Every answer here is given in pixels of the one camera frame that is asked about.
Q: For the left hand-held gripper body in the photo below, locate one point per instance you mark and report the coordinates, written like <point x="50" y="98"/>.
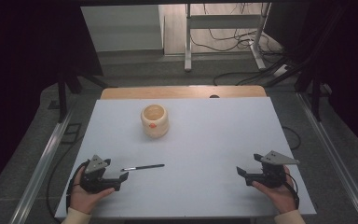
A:
<point x="94" y="180"/>

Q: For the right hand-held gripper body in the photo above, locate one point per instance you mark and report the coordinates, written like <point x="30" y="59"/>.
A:
<point x="272" y="174"/>

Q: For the black pen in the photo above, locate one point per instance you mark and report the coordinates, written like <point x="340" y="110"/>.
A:
<point x="146" y="167"/>

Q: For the cream cup with orange dot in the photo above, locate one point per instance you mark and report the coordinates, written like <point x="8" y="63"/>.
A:
<point x="155" y="130"/>

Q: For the person's left hand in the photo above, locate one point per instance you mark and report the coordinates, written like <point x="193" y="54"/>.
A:
<point x="85" y="200"/>

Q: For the person's right hand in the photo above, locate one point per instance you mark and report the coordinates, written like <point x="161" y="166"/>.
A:
<point x="279" y="196"/>

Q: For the white table cover sheet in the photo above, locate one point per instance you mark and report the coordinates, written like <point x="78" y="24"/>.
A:
<point x="199" y="186"/>

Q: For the black metal stand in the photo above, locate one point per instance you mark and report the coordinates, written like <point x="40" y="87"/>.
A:
<point x="315" y="96"/>
<point x="62" y="99"/>

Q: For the white power strip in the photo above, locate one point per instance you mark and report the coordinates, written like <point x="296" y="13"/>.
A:
<point x="280" y="70"/>

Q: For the wooden table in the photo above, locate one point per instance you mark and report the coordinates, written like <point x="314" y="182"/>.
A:
<point x="183" y="92"/>

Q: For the dark curtain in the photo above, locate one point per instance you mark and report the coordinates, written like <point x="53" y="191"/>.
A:
<point x="354" y="77"/>
<point x="18" y="77"/>

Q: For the white panel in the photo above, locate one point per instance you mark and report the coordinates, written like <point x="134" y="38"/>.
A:
<point x="121" y="28"/>

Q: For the black floor frame plate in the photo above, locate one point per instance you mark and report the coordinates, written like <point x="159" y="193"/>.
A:
<point x="71" y="133"/>

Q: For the metal floor rail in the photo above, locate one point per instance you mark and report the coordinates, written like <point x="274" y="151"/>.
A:
<point x="332" y="149"/>
<point x="40" y="174"/>

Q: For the white desk frame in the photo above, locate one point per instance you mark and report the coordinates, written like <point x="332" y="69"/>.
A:
<point x="223" y="21"/>

